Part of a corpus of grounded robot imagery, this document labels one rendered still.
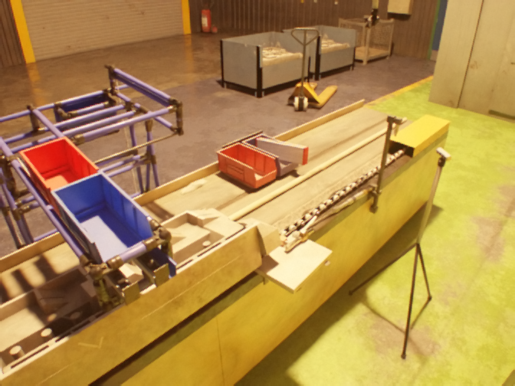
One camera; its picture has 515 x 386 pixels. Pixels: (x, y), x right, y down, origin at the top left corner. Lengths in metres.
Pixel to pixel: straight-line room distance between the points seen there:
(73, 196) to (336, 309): 1.82
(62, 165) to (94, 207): 0.31
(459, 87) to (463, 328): 4.69
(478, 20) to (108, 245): 6.12
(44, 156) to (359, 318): 1.98
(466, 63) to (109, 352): 6.21
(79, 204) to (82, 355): 0.46
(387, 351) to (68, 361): 1.75
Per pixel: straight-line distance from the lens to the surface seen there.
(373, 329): 2.46
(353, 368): 2.27
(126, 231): 1.18
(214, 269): 1.39
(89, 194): 1.25
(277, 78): 6.44
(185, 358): 1.57
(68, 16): 11.80
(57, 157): 1.51
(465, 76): 6.71
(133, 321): 1.28
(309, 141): 2.81
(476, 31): 6.59
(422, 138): 2.87
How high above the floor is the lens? 1.89
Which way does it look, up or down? 32 degrees down
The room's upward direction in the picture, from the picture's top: straight up
